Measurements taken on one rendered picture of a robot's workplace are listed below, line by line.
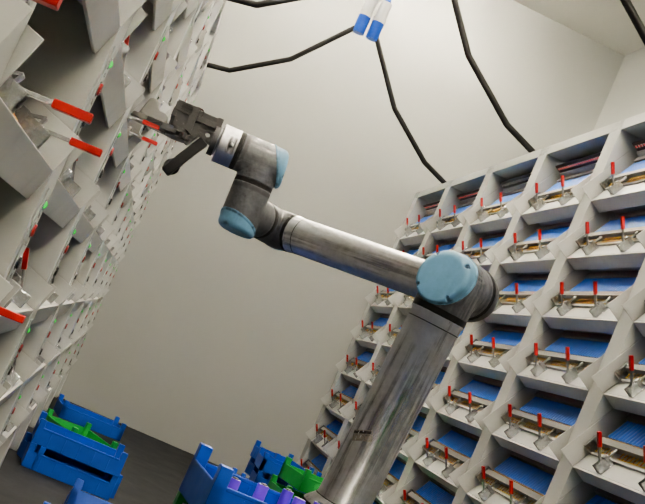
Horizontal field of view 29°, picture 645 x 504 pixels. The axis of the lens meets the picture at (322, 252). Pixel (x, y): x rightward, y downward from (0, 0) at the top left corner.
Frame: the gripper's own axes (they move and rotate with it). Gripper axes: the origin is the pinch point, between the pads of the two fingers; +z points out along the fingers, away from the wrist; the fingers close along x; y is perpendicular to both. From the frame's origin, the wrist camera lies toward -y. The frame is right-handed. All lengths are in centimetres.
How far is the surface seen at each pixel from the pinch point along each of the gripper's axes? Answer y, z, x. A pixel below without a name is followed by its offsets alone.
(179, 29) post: 23.8, -2.3, -6.7
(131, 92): -4, -2, 64
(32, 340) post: -55, 1, -7
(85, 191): -23, -2, 64
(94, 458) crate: -91, -24, -125
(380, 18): 131, -75, -315
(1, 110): -27, -2, 187
